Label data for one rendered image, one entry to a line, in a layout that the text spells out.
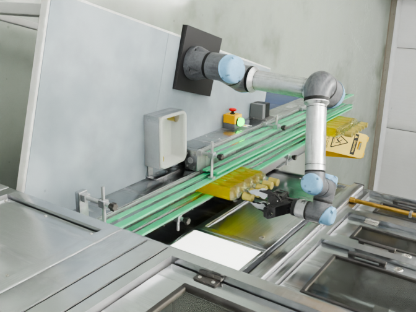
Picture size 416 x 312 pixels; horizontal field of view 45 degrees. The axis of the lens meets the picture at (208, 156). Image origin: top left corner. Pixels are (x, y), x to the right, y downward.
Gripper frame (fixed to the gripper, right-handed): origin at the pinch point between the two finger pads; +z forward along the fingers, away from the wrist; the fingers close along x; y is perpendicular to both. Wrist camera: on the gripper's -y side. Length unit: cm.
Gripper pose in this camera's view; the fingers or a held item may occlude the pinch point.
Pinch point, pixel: (251, 197)
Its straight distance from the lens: 212.5
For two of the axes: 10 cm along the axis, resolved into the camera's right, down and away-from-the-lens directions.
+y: 5.6, -2.7, 7.8
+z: -8.3, -1.9, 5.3
